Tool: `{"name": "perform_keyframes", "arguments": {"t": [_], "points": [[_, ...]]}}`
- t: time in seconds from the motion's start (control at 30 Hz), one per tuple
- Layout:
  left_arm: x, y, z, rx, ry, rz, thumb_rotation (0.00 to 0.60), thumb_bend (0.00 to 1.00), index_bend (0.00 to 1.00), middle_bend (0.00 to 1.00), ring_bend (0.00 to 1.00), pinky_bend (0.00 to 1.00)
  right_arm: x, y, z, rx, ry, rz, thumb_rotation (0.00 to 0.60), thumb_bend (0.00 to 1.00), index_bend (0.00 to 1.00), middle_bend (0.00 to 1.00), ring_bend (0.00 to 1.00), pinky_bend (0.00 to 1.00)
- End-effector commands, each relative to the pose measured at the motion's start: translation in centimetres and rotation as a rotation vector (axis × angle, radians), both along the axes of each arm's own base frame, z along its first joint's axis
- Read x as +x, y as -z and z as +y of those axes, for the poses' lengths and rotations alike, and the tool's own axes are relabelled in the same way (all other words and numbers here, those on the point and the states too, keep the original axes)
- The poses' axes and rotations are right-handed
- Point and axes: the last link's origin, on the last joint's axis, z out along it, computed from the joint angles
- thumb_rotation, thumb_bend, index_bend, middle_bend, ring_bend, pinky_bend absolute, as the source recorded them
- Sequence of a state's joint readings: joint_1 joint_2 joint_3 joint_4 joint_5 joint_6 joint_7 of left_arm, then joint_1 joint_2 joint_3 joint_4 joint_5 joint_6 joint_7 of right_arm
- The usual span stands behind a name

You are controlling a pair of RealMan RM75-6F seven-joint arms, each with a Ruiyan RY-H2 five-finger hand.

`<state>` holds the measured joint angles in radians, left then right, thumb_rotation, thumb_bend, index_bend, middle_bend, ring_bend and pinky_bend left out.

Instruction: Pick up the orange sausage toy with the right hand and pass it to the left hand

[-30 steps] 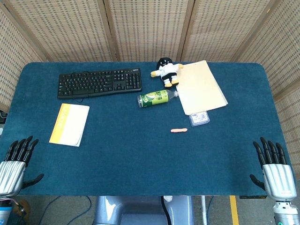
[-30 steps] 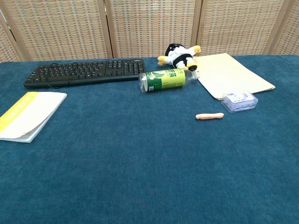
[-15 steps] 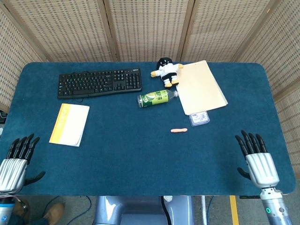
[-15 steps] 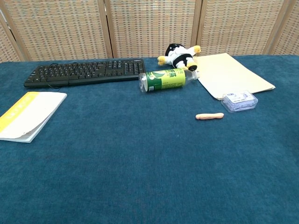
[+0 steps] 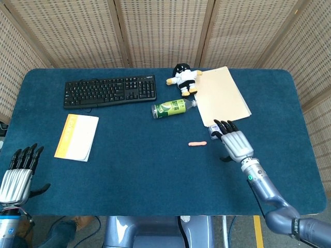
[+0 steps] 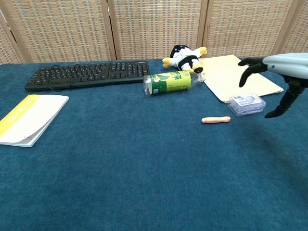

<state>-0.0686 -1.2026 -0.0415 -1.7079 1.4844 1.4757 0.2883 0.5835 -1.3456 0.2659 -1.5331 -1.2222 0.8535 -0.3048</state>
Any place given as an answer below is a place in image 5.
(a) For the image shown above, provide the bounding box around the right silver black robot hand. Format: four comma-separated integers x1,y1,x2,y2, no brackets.
212,119,255,163

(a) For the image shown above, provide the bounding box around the yellow and white notebook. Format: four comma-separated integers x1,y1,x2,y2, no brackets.
53,114,100,163

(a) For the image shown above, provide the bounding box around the green label plastic bottle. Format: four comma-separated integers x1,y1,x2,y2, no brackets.
151,99,199,120

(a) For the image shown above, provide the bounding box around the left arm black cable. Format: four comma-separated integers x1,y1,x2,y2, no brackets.
19,208,36,226

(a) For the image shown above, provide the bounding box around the grey-blue robot torso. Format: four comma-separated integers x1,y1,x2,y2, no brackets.
103,215,216,248

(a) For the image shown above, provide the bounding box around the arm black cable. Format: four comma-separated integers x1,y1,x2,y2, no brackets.
19,208,36,226
246,179,266,218

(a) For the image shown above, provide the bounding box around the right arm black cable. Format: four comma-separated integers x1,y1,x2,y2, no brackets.
246,179,266,218

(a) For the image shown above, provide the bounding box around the blue jeans leg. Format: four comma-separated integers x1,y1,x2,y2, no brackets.
15,219,78,248

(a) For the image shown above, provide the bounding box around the black computer keyboard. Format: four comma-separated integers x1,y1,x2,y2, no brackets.
63,74,158,110

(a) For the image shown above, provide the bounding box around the black white plush penguin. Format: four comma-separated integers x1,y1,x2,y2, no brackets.
165,63,204,97

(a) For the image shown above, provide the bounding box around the woven wicker folding screen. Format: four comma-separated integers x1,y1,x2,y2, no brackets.
0,0,331,185

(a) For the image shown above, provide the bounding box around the blue felt table cover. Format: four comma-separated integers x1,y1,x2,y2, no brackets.
0,68,327,216

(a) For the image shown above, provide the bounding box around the brown boot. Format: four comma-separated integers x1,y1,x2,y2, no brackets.
70,216,95,231

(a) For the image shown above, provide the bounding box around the clear plastic card box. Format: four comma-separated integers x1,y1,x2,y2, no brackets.
208,124,223,141

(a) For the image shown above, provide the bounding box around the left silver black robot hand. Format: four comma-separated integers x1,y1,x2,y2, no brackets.
0,143,51,207

